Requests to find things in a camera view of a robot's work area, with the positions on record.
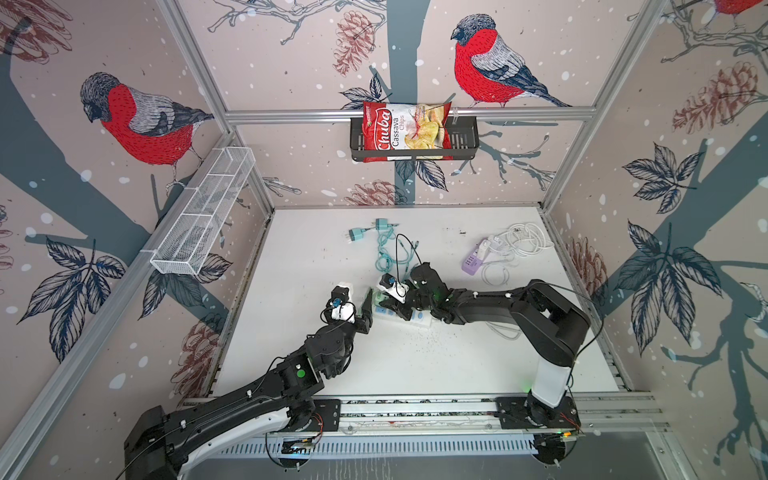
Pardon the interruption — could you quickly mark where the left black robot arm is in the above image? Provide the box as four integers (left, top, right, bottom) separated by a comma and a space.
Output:
119, 285, 374, 479

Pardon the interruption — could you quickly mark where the white charger adapter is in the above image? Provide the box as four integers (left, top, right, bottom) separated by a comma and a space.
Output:
484, 236, 508, 256

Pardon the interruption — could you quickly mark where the white wire wall basket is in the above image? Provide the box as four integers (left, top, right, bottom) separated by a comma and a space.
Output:
150, 146, 255, 276

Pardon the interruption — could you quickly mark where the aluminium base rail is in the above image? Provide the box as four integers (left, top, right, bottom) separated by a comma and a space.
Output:
182, 392, 671, 472

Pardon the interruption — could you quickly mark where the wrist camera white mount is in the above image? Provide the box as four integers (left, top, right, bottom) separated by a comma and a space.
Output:
324, 284, 356, 322
377, 273, 409, 303

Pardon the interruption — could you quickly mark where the white blue power strip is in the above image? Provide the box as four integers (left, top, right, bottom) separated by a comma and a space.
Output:
373, 305, 434, 328

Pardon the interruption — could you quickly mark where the teal charger adapter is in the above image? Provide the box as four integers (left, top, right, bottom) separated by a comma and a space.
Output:
374, 218, 397, 233
347, 228, 368, 242

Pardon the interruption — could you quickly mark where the teal charging cable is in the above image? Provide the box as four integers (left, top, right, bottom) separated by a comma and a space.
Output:
364, 223, 424, 274

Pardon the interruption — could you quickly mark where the red cassava chips bag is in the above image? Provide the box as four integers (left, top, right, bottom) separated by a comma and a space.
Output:
362, 102, 452, 162

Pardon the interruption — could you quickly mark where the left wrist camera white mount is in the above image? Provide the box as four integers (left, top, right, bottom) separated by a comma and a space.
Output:
324, 284, 356, 322

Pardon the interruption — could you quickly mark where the green charger adapter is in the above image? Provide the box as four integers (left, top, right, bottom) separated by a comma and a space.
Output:
373, 292, 387, 306

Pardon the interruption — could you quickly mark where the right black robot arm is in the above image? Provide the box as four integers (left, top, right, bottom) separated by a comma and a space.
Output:
373, 262, 590, 430

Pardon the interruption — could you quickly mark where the black wall basket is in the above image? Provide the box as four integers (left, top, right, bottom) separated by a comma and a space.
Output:
349, 116, 479, 163

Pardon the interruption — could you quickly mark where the small white cable loop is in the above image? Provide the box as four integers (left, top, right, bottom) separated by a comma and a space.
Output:
479, 261, 512, 289

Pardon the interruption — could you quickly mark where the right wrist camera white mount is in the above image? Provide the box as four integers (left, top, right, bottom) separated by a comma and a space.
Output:
377, 273, 409, 303

